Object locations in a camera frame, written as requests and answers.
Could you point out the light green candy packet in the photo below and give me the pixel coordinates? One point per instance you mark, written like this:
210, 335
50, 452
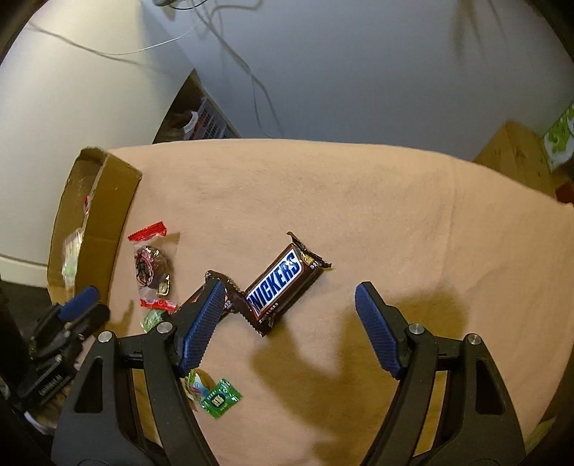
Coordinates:
154, 320

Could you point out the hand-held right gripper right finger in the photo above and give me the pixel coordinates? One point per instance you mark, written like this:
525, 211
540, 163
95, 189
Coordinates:
379, 331

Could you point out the white plastic basket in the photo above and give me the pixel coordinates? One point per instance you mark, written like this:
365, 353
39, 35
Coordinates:
210, 121

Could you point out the red candy wrapper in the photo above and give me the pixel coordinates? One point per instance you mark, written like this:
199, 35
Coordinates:
87, 204

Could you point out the yellow lid snack cup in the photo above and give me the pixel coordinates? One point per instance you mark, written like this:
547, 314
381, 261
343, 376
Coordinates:
197, 386

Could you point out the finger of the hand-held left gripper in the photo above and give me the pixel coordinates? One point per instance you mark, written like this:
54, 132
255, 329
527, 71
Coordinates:
80, 302
94, 318

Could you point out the white cabinet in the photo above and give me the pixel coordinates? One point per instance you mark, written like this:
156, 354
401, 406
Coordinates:
67, 112

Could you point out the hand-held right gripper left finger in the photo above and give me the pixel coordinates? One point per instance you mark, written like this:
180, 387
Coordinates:
199, 327

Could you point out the green carton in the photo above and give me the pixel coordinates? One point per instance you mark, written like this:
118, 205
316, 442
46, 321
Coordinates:
560, 139

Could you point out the brown cardboard box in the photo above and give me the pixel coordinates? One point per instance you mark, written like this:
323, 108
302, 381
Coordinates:
112, 210

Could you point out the brown chocolate bar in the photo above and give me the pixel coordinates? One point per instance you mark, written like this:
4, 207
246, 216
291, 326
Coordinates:
233, 304
276, 284

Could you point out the clear packet with red seals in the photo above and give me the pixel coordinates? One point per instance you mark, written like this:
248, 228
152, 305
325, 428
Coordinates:
148, 269

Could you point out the peach table cloth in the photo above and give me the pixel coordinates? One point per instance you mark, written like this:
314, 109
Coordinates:
358, 201

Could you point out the clear cracker packet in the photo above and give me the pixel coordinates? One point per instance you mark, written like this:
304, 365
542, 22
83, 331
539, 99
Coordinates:
71, 260

